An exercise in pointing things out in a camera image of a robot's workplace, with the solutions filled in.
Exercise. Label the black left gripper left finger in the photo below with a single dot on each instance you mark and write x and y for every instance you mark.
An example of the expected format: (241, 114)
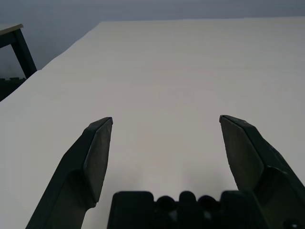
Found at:
(76, 162)

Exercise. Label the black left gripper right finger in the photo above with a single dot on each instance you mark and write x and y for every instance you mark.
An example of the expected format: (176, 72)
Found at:
(257, 152)

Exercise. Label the black foam floor mat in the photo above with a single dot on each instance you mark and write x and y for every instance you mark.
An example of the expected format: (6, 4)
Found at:
(9, 87)

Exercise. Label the side table with dark legs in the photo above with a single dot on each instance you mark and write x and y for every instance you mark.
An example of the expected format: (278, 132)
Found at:
(22, 55)

